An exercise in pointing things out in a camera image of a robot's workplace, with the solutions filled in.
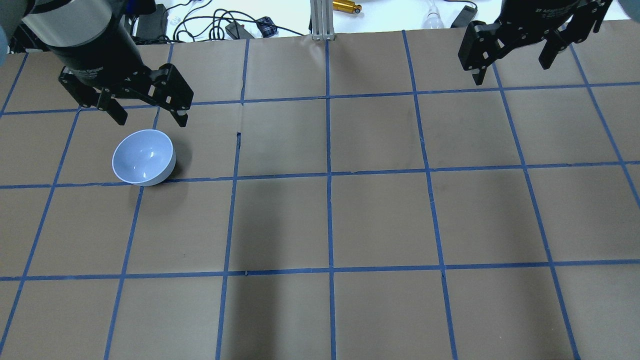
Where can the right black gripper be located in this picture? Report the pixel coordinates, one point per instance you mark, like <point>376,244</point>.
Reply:
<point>546,14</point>

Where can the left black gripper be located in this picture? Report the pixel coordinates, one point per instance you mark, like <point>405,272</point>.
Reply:
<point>95,48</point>

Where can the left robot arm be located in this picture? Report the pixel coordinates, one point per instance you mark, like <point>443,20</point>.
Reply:
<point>101,62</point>

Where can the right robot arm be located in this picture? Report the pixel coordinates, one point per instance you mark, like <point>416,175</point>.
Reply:
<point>523,23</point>

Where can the blue bowl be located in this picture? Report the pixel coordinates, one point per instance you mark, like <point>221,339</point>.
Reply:
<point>144,158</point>

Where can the black power adapter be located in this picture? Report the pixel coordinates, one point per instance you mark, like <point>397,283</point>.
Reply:
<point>464,17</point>

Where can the white light bulb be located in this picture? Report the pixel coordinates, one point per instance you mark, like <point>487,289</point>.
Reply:
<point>432,18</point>

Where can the gold cylinder tool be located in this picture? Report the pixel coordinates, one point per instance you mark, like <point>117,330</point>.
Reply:
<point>347,6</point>

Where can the aluminium frame post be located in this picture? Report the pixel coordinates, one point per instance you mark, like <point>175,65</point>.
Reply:
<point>321,19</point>

